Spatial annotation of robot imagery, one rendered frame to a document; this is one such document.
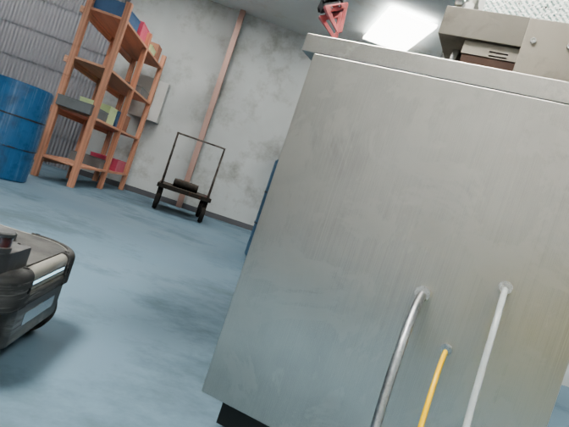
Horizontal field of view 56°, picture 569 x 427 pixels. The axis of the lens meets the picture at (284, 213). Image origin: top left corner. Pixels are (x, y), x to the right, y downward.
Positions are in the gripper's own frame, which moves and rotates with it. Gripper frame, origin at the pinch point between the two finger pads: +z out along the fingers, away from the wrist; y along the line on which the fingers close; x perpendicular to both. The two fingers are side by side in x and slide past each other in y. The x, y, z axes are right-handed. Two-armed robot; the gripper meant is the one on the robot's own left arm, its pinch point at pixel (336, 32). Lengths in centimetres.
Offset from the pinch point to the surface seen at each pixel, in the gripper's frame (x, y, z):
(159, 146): 130, 679, -41
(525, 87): -17, -59, 30
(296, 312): 30, -46, 65
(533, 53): -22, -56, 23
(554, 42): -26, -57, 22
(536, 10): -38, -35, 11
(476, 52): -15, -48, 20
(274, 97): -58, 679, -85
